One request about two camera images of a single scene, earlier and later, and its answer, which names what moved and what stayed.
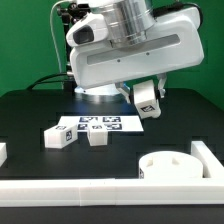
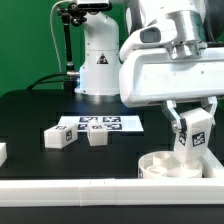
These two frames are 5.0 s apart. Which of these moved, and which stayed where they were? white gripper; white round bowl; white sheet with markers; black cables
Moved: white gripper
Stayed: black cables; white round bowl; white sheet with markers
